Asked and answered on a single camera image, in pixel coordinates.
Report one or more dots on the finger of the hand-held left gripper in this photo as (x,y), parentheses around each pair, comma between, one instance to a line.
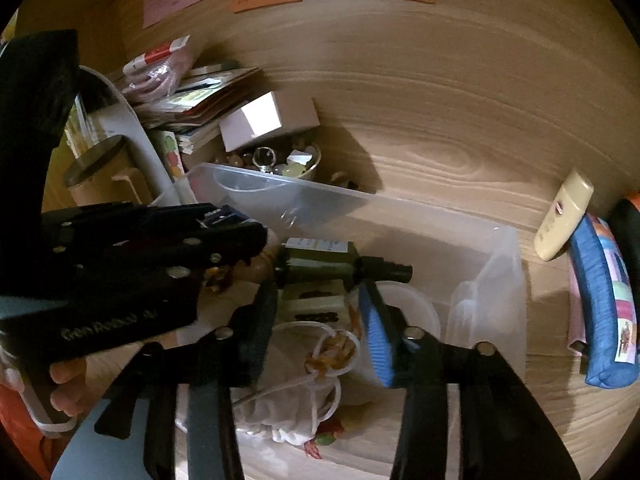
(150,215)
(200,255)

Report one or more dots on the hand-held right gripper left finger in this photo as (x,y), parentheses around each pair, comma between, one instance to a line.
(252,332)

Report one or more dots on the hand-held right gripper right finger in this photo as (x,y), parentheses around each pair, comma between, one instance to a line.
(380,342)

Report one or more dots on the green pump bottle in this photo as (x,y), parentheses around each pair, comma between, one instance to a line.
(320,265)

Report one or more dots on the clear plastic storage box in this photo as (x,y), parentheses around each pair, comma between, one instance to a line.
(350,200)

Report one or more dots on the person's left hand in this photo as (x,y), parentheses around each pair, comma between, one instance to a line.
(67,390)

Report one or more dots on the white curved stand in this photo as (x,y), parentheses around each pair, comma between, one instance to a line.
(145,160)

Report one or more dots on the dotted colourful card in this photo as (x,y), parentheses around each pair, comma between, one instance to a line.
(170,157)

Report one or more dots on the wooden canister with dark lid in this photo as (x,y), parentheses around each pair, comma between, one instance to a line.
(95,180)

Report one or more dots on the small colourful toy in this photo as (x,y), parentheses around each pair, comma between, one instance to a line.
(322,440)

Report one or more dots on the stack of books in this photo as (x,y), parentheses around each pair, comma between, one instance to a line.
(210,105)

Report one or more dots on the bowl of trinkets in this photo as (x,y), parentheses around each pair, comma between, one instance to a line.
(295,165)

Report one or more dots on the plastic bag with red label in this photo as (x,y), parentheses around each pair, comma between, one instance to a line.
(155,67)

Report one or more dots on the small white cardboard box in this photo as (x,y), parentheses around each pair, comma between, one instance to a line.
(265,120)

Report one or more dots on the small brown trinket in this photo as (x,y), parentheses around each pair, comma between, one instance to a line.
(345,180)

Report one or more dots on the wooden desk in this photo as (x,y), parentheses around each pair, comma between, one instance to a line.
(450,150)

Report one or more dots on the blue patchwork pouch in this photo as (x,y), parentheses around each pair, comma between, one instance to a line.
(595,310)

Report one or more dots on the cream tube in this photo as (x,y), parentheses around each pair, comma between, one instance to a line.
(562,220)

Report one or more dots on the black and orange case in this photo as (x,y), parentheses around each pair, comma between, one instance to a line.
(627,220)

